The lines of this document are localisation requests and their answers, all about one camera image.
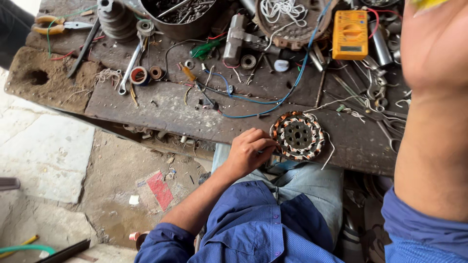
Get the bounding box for person's left hand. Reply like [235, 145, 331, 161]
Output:
[224, 128, 282, 180]

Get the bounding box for person's right hand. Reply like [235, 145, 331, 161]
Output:
[400, 0, 468, 95]

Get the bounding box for copper wound fan stator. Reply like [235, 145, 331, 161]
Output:
[270, 111, 326, 161]

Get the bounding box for yellow object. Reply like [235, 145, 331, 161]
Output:
[409, 0, 450, 10]

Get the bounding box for person's blue jeans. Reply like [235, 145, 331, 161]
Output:
[211, 143, 344, 253]

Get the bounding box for rusty metal rod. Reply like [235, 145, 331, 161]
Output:
[315, 69, 327, 109]

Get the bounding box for person's blue shirt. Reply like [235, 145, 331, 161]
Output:
[134, 180, 468, 263]

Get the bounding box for gray metal motor part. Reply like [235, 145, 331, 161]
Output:
[223, 14, 279, 66]

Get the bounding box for round fan motor housing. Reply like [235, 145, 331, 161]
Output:
[255, 0, 339, 50]

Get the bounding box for red paper scrap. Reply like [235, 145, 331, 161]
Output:
[146, 170, 175, 213]

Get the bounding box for metal scissors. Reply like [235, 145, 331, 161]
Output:
[325, 91, 407, 154]

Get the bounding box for heap of junk under bench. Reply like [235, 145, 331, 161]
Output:
[338, 171, 396, 263]

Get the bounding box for heap of metal parts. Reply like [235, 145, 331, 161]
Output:
[360, 0, 414, 112]

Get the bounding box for yellow multimeter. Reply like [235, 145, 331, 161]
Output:
[332, 10, 369, 61]

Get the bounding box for blue and red tape roll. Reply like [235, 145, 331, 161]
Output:
[130, 66, 151, 87]

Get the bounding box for metal pot of scrap parts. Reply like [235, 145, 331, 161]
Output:
[141, 0, 221, 41]

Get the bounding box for silver capacitor cylinder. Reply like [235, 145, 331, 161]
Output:
[369, 21, 394, 66]

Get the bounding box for silver spanner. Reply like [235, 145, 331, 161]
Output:
[118, 42, 144, 96]

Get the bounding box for copper tape roll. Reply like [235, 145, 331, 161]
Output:
[128, 230, 151, 251]

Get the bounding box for red multimeter lead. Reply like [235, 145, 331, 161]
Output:
[367, 7, 403, 39]

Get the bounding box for gray tape roll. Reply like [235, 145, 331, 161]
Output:
[136, 19, 156, 37]

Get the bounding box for pale twine bundle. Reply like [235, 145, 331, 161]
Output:
[95, 68, 123, 89]

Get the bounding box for gray stepped pulley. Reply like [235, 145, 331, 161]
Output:
[97, 0, 138, 43]

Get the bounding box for black flat metal bar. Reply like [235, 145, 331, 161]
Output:
[67, 18, 101, 79]

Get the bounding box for black angled bar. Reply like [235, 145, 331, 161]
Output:
[34, 239, 91, 263]

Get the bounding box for yellow rod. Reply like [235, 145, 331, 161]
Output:
[0, 235, 40, 258]

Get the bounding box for black fabric object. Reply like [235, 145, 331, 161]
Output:
[0, 0, 36, 70]

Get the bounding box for blue wire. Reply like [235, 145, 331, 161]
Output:
[197, 0, 334, 119]

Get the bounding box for white string on stator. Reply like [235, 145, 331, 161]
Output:
[321, 131, 336, 171]

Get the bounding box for metal bearing ring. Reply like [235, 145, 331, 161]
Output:
[241, 54, 257, 70]

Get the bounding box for orange handled screwdriver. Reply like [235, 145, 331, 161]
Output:
[178, 63, 198, 82]

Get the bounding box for green handled screwdriver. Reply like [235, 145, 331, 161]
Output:
[190, 39, 222, 59]

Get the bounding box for black wire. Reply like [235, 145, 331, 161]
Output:
[162, 39, 221, 111]

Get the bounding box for white string bundle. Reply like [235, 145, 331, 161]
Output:
[260, 0, 308, 29]

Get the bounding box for red wire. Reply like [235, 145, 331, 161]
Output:
[51, 35, 107, 61]

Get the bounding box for green wire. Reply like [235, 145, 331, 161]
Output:
[46, 4, 99, 59]

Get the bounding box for yellow handled pliers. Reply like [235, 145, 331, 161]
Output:
[32, 15, 94, 36]

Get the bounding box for green hose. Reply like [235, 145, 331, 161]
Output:
[0, 244, 56, 256]

